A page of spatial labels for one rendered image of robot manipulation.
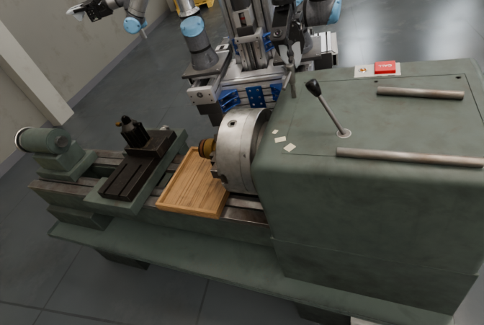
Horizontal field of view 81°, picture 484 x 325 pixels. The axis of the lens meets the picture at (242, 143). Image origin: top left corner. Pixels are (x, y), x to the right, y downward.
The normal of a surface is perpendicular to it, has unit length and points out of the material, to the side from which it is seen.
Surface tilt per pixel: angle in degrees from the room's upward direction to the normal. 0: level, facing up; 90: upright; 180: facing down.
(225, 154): 49
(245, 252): 0
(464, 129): 0
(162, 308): 0
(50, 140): 90
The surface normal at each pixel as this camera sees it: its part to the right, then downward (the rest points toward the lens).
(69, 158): 0.91, 0.04
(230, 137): -0.38, -0.29
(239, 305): -0.25, -0.73
